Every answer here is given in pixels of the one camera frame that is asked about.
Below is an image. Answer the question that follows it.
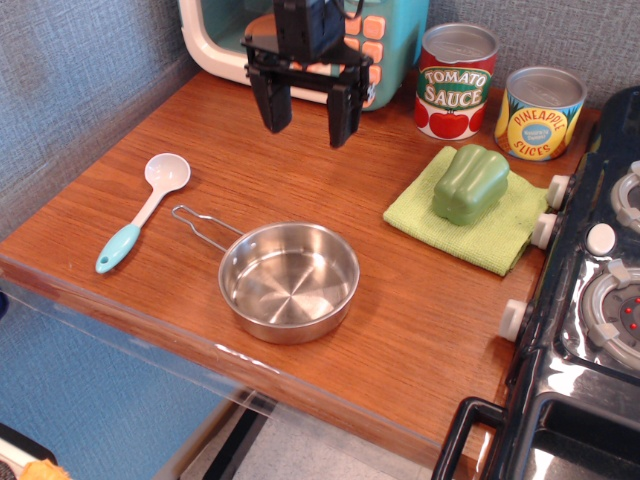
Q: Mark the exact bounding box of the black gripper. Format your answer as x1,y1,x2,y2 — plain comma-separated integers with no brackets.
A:
242,1,374,148

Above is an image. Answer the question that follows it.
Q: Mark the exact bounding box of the green toy bell pepper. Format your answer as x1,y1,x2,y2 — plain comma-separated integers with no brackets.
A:
432,145,510,226

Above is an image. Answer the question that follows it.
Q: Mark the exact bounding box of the folded green cloth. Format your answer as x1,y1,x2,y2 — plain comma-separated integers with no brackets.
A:
383,146,549,276

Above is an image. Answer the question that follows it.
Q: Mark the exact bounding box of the orange microwave turntable plate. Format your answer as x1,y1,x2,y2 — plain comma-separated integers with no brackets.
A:
244,13,278,51

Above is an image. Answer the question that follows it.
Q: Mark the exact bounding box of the toy microwave teal and white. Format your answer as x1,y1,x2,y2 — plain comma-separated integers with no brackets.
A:
178,0,429,111

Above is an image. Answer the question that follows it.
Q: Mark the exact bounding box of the tomato sauce can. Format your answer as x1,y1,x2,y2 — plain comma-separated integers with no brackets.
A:
414,23,499,140

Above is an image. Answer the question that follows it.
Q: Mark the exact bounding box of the small steel pan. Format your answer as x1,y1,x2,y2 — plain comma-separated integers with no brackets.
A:
171,205,361,345

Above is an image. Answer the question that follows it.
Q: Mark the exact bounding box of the pineapple slices can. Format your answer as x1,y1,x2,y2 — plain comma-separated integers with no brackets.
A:
494,66,587,162

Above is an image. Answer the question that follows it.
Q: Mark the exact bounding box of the black toy stove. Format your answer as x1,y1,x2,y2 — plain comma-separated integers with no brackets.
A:
433,87,639,479

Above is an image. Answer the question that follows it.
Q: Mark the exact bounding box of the orange object at corner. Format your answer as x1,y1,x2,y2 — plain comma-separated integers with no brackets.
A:
1,460,71,480

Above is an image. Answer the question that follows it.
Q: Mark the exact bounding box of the white spoon teal handle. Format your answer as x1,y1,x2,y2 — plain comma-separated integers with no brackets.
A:
95,153,191,274

